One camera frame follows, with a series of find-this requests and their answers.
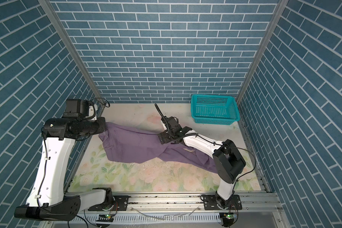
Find teal plastic basket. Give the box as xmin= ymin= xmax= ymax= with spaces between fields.
xmin=191 ymin=95 xmax=240 ymax=125

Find purple trousers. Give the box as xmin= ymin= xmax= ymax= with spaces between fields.
xmin=99 ymin=122 xmax=217 ymax=173

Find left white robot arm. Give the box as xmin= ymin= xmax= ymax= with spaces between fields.
xmin=14 ymin=117 xmax=115 ymax=221

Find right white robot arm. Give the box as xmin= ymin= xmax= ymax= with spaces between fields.
xmin=158 ymin=127 xmax=246 ymax=209

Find left green circuit board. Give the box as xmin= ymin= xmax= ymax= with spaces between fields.
xmin=96 ymin=214 xmax=115 ymax=224

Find green circuit board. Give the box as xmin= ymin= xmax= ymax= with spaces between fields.
xmin=96 ymin=214 xmax=115 ymax=224
xmin=219 ymin=212 xmax=237 ymax=225

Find right green circuit board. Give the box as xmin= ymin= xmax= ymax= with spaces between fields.
xmin=219 ymin=212 xmax=237 ymax=225

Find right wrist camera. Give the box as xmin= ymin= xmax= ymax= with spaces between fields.
xmin=161 ymin=116 xmax=180 ymax=129

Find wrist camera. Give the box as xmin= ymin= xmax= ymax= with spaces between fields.
xmin=161 ymin=116 xmax=180 ymax=129
xmin=62 ymin=99 xmax=97 ymax=121

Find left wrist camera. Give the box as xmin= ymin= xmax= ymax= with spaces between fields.
xmin=62 ymin=99 xmax=97 ymax=121

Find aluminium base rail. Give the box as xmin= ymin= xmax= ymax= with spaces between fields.
xmin=40 ymin=191 xmax=289 ymax=228

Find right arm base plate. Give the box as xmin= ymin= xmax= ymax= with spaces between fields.
xmin=200 ymin=194 xmax=242 ymax=211

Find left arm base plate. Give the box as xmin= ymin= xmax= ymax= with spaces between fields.
xmin=88 ymin=195 xmax=129 ymax=212

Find white slotted cable duct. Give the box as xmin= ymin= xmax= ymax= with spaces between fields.
xmin=70 ymin=212 xmax=221 ymax=225

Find left corner metal post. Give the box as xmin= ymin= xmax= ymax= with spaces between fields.
xmin=38 ymin=0 xmax=105 ymax=107

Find corner metal post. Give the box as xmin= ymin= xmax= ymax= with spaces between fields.
xmin=38 ymin=0 xmax=105 ymax=107
xmin=234 ymin=0 xmax=290 ymax=108

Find right corner metal post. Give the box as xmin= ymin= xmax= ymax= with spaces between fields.
xmin=234 ymin=0 xmax=290 ymax=108

